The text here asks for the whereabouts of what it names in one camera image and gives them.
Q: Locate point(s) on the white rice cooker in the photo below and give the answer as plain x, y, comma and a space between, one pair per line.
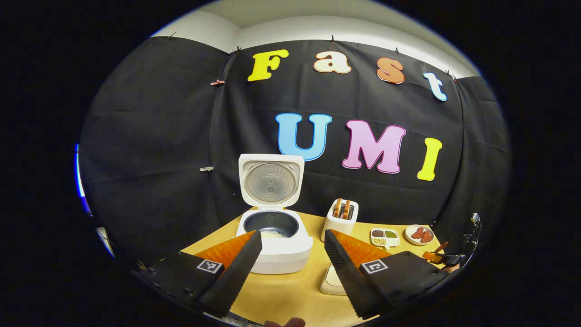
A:
281, 254

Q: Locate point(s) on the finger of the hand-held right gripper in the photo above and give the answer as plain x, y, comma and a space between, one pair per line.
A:
447, 260

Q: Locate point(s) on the black backdrop cloth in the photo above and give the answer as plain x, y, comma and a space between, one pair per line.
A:
159, 136

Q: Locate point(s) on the white toaster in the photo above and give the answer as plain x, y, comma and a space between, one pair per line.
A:
340, 229

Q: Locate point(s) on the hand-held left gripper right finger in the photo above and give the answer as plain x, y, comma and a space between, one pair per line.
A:
347, 272

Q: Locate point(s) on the red meat slice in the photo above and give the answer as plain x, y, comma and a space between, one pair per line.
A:
426, 236
417, 233

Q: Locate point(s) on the white round plate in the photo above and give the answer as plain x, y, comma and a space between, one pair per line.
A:
410, 240

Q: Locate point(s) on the toasted bread slice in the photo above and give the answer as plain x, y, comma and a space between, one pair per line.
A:
347, 210
337, 208

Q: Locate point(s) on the pink clothes peg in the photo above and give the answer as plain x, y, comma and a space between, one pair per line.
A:
218, 82

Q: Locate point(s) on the white divided grain dish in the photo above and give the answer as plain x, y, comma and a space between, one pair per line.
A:
385, 237

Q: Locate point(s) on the clear box of rice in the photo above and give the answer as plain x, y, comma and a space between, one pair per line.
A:
331, 281

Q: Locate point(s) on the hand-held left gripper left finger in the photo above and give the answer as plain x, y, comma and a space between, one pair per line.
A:
233, 272

